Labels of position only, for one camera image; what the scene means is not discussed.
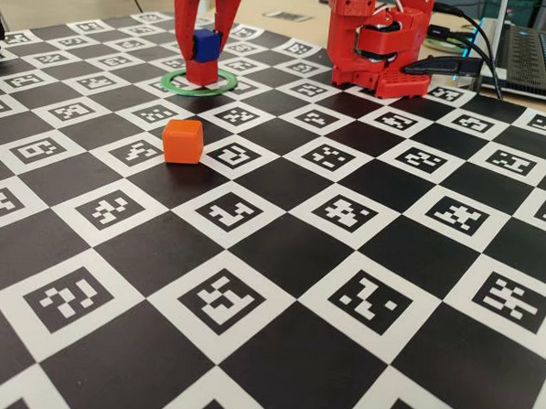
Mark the black cable with usb plug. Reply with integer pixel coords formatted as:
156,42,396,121
424,25,494,66

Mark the red cube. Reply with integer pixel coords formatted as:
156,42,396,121
185,58,220,86

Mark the blue cube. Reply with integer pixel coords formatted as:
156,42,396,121
191,27,224,64

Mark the green ring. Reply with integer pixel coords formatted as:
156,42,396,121
161,67,240,98

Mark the black white marker checkerboard mat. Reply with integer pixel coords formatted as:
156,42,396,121
0,3,546,409

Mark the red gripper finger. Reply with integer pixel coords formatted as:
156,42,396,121
164,0,210,76
210,0,247,48

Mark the green background object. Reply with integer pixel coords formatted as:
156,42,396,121
481,0,546,23

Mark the silver laptop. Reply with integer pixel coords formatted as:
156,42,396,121
478,20,546,106

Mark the orange cube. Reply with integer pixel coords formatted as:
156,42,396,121
160,118,206,166

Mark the black wedge shaped power plug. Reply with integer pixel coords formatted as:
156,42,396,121
401,54,486,80

